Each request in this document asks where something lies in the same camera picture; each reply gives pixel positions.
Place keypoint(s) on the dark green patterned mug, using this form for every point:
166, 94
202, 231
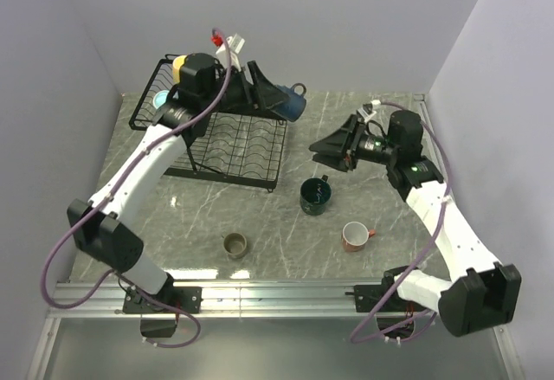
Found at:
315, 194

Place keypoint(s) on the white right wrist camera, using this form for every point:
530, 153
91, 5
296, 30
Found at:
368, 111

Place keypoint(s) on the light blue ceramic mug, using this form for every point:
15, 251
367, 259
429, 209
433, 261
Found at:
159, 98

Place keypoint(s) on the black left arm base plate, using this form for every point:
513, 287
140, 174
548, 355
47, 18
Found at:
185, 298

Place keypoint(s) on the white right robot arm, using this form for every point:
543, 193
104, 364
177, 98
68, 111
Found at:
456, 277

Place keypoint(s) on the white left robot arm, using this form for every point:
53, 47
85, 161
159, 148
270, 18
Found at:
204, 84

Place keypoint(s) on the red orange mug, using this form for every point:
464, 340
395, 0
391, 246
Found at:
355, 235

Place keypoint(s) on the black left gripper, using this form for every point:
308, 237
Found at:
266, 95

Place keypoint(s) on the yellow ceramic mug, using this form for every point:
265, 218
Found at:
177, 63

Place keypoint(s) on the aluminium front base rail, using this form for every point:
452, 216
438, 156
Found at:
239, 299

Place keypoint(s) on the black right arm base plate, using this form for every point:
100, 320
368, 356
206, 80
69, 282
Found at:
367, 296

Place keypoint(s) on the black wire dish rack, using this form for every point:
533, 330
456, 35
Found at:
243, 148

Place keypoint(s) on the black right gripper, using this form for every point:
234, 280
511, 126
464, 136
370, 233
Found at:
340, 150

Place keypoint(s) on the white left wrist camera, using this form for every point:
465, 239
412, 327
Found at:
228, 50

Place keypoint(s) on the aluminium table edge rail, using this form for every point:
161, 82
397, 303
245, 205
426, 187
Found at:
420, 103

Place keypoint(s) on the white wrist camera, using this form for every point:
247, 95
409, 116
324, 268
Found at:
228, 50
368, 111

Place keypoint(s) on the olive brown small cup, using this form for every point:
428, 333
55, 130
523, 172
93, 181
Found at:
235, 245

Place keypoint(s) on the dark blue glossy mug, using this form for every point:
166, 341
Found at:
292, 109

